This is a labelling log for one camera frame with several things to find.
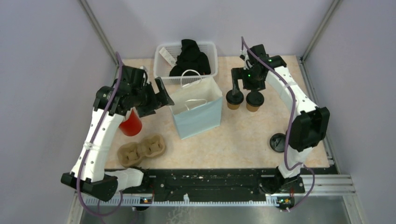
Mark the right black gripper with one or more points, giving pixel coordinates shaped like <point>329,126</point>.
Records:
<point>238,73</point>

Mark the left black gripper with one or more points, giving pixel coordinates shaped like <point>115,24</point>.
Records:
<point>161,98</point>

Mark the black coffee cup lid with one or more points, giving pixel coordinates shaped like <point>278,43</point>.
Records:
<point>255,100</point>

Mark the brown paper coffee cup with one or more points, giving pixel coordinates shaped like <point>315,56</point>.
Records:
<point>252,108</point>

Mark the light blue paper bag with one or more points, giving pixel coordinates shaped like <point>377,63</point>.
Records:
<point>197,106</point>

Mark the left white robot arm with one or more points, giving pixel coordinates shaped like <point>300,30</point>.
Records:
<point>131,89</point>

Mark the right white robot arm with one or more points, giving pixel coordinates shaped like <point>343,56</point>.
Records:
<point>307,124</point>

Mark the red straw holder cup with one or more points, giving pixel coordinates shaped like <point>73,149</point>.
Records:
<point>132,124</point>

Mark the white plastic basket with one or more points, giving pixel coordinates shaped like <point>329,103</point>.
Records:
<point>162,68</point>

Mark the white paper packet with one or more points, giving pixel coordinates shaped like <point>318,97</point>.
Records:
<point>167,56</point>

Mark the brown pulp cup carrier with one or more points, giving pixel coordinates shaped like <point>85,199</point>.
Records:
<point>133,153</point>

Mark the black cloth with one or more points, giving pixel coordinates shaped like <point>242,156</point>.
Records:
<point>191,58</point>

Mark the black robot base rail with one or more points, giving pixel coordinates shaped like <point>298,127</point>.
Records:
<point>215,185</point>

